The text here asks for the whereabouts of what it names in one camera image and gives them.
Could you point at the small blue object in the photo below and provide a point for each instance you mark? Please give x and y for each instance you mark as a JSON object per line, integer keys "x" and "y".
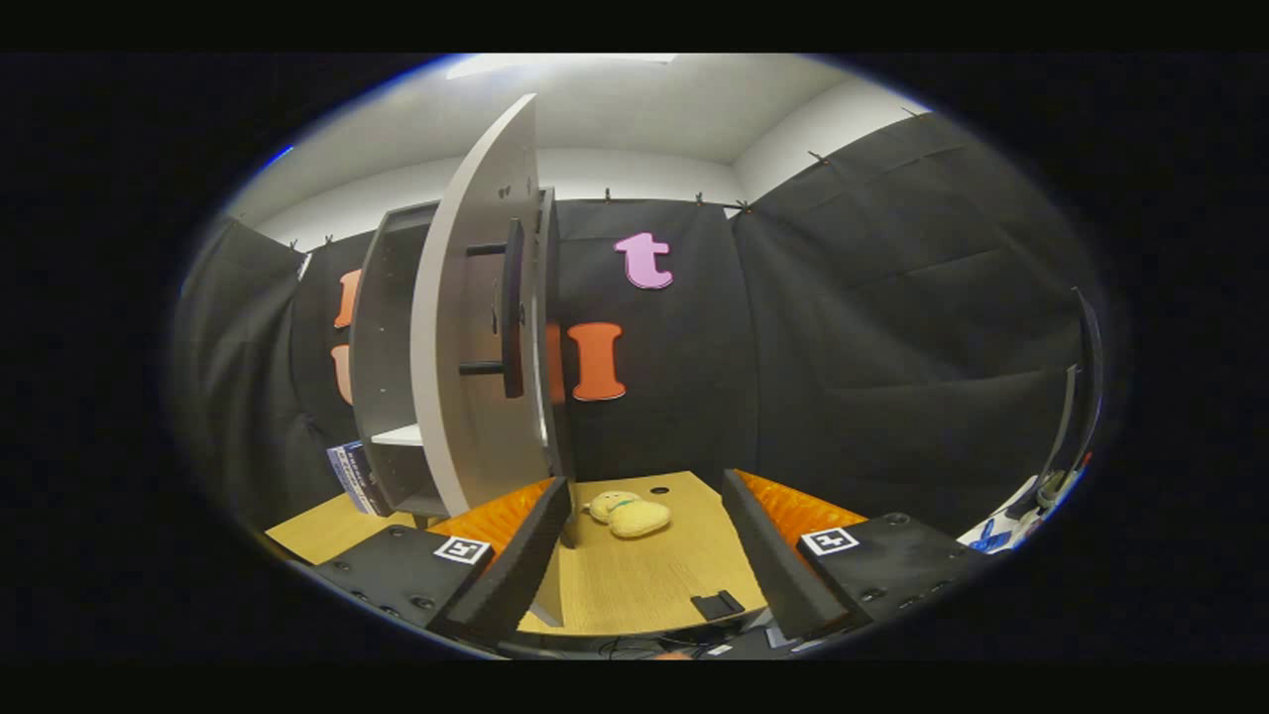
{"x": 984, "y": 536}

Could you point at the light blue book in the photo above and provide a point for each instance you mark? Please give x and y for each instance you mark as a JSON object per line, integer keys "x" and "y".
{"x": 349, "y": 471}

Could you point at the grey cabinet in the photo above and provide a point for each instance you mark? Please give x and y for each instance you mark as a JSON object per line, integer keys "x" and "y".
{"x": 382, "y": 327}

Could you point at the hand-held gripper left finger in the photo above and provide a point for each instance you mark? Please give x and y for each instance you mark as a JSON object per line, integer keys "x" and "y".
{"x": 516, "y": 575}

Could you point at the ceiling light panel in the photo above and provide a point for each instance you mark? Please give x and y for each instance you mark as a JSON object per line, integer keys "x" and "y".
{"x": 555, "y": 65}

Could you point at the white side table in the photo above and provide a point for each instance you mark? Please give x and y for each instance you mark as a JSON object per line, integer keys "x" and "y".
{"x": 1011, "y": 516}

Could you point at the small black holder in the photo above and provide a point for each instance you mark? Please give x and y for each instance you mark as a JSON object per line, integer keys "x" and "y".
{"x": 716, "y": 606}

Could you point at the beige cabinet door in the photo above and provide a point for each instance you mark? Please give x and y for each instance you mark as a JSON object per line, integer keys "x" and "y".
{"x": 466, "y": 297}

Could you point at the black backdrop cloth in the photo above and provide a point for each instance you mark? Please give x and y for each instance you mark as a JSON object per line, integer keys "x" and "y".
{"x": 843, "y": 347}

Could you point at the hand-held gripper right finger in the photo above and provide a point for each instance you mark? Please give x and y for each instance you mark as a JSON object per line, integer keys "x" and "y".
{"x": 778, "y": 565}

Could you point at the yellow plush toy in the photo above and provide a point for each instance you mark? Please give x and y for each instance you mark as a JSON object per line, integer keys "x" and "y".
{"x": 639, "y": 518}

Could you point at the dark upright stand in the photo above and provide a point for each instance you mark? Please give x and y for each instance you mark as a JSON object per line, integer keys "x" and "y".
{"x": 1089, "y": 397}

